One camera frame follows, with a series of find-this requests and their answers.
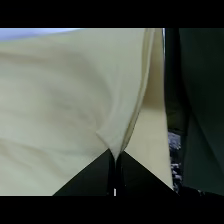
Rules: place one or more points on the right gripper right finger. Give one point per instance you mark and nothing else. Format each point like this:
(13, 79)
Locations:
(140, 181)

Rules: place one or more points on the dark green garment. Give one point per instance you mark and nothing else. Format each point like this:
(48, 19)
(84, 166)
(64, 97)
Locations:
(200, 100)

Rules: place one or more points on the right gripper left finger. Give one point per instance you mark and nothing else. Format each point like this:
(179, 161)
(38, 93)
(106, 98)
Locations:
(93, 181)

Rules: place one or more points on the pale yellow T-shirt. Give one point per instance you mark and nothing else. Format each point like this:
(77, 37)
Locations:
(66, 100)

